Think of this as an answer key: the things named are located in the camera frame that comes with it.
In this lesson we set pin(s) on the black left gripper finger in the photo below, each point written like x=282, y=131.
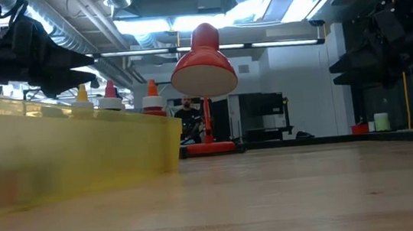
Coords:
x=68, y=81
x=66, y=58

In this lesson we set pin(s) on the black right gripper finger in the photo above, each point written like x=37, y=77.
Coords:
x=355, y=63
x=358, y=77

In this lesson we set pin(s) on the yellow food coloring bottle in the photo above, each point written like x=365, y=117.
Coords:
x=82, y=97

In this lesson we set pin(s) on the orange-red food coloring bottle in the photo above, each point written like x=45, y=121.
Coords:
x=153, y=100

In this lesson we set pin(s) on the green and white container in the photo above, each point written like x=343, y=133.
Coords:
x=382, y=123

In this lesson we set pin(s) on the red bin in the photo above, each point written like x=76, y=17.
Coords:
x=360, y=129

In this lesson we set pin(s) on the black dome object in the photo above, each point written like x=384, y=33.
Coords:
x=304, y=135

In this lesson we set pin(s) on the black cabinet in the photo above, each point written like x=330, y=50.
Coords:
x=259, y=106

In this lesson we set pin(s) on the person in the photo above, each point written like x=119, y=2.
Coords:
x=189, y=119

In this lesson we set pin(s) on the red desk lamp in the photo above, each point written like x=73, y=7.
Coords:
x=203, y=69

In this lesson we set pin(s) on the overhead light bar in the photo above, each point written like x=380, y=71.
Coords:
x=207, y=48

